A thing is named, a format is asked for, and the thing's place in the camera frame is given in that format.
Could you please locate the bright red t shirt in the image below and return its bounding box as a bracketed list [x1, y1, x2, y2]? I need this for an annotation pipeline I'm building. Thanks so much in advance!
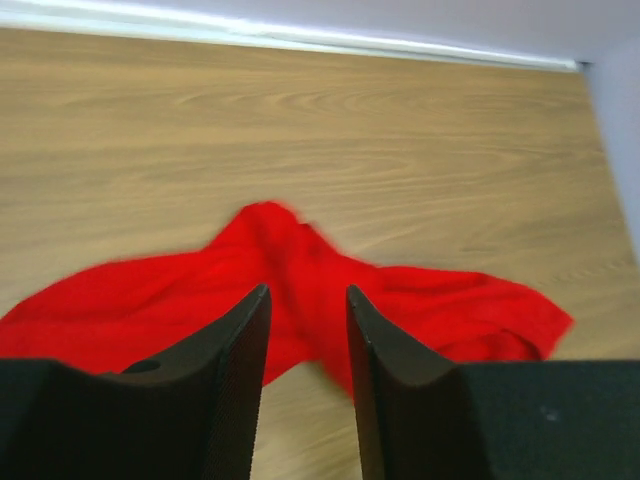
[1, 202, 572, 390]

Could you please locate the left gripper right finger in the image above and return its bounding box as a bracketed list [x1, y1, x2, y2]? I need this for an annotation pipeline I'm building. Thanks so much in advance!
[347, 286, 639, 479]

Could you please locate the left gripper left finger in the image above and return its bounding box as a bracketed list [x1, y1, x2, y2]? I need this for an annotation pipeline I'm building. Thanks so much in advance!
[1, 285, 271, 479]

